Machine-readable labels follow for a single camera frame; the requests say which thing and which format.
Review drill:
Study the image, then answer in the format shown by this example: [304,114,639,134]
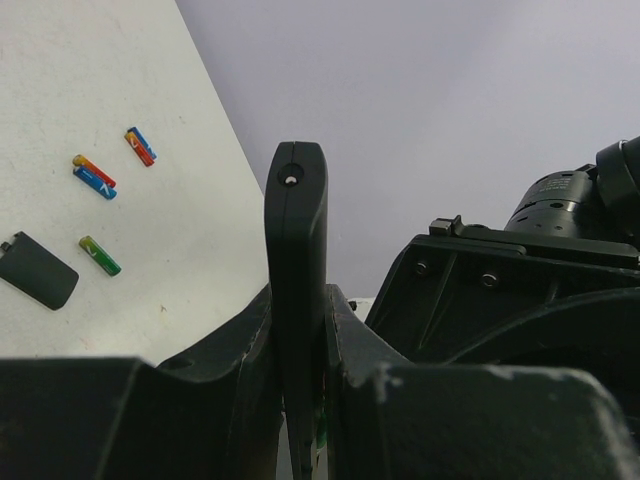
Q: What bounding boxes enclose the red orange battery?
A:
[72,154,116,188]

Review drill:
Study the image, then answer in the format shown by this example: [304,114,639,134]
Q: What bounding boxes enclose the plain black remote control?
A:
[264,141,328,479]

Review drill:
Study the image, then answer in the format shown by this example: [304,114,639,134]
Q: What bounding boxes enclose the green yellow battery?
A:
[78,235,122,277]

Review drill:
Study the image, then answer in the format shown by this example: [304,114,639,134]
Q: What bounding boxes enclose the black battery cover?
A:
[1,231,79,311]

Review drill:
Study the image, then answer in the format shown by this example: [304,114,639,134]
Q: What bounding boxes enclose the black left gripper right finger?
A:
[325,285,630,479]

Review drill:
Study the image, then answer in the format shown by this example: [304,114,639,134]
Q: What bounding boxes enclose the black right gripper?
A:
[366,218,639,364]

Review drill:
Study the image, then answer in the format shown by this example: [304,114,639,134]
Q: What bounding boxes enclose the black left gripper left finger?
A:
[1,291,282,479]

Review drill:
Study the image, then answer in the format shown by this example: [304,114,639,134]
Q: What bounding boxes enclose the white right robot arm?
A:
[366,139,639,365]

